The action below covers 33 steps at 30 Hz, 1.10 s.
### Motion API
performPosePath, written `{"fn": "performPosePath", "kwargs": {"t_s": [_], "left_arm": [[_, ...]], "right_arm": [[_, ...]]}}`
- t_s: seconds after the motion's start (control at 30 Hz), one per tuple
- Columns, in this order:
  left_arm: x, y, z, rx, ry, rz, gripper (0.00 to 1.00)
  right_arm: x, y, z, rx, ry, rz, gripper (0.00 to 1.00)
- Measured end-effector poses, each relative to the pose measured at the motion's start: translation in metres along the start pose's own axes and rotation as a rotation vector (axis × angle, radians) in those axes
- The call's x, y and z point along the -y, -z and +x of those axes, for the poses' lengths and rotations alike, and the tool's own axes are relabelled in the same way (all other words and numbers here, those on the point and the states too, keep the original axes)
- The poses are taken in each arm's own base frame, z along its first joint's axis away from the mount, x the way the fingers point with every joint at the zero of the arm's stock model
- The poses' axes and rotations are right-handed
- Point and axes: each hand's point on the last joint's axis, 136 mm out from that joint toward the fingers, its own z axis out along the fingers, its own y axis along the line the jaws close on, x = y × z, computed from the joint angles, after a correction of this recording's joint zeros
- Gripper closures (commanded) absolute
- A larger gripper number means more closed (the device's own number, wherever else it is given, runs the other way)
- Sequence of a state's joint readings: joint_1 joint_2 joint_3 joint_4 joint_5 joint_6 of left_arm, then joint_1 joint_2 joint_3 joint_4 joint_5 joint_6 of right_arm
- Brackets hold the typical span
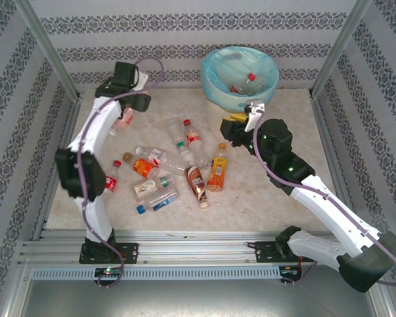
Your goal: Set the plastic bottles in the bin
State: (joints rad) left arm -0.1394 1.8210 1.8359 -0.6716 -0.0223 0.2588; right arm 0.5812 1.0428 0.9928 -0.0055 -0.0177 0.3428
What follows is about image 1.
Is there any clear bottle red cap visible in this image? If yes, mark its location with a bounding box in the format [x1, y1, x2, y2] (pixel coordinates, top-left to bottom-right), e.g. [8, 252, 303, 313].
[240, 73, 272, 100]

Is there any red-cap bottle red white label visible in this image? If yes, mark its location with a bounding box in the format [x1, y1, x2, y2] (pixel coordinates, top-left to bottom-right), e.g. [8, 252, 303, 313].
[183, 119, 213, 168]

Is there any pink drink bottle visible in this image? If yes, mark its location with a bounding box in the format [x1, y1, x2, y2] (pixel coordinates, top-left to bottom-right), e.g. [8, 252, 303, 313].
[109, 106, 135, 137]

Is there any orange juice bottle yellow cap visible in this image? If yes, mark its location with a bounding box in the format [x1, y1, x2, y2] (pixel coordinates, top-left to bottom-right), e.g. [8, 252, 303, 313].
[206, 142, 228, 193]

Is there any clear bottle green cap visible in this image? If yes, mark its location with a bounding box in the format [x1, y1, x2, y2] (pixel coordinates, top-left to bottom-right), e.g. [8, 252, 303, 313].
[166, 118, 190, 157]

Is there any brown chocolate drink bottle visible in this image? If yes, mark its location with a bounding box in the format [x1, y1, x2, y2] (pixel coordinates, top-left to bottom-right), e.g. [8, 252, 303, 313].
[183, 166, 210, 210]

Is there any orange label bottle brown cap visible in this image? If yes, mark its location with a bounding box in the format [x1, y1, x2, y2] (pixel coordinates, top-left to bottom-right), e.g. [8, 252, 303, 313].
[122, 152, 160, 180]

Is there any blue-cap bottle blue label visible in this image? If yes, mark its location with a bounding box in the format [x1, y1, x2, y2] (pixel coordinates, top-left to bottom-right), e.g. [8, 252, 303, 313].
[135, 184, 181, 216]

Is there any beige label bottle green cap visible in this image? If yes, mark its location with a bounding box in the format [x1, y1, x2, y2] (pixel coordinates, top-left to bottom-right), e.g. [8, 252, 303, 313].
[132, 174, 176, 203]

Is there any red-cap cola bottle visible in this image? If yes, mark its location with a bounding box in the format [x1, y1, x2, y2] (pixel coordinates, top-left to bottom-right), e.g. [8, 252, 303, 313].
[102, 160, 123, 196]

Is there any white trash bin blue liner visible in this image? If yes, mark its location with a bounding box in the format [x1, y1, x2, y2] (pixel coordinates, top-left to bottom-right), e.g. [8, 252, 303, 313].
[200, 46, 281, 112]

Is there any grey metal sheet panel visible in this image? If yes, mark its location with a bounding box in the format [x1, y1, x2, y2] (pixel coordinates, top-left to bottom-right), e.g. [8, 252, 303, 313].
[19, 279, 383, 317]

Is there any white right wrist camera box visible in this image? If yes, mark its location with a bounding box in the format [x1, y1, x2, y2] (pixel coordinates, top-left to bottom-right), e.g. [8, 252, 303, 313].
[244, 98, 266, 132]

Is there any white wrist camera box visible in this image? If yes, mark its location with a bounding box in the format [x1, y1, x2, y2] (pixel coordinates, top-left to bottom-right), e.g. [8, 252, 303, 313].
[244, 98, 266, 132]
[133, 71, 150, 90]

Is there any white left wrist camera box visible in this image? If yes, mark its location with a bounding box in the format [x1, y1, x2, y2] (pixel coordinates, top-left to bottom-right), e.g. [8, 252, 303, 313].
[133, 71, 150, 90]

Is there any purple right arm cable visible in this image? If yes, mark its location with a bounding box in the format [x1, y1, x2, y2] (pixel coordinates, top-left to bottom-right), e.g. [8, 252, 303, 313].
[252, 108, 396, 285]

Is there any aluminium side rail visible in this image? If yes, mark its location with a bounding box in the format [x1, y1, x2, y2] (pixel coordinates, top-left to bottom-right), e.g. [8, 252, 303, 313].
[309, 89, 357, 215]
[31, 92, 85, 242]

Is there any aluminium frame post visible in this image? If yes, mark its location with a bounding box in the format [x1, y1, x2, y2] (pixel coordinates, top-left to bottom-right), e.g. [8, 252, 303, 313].
[13, 0, 83, 100]
[311, 0, 372, 97]

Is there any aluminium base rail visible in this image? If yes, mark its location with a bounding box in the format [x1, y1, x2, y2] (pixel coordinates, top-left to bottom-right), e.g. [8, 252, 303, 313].
[18, 229, 350, 265]

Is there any grey slotted cable duct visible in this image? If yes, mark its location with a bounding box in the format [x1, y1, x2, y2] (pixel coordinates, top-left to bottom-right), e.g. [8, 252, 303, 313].
[31, 266, 282, 281]

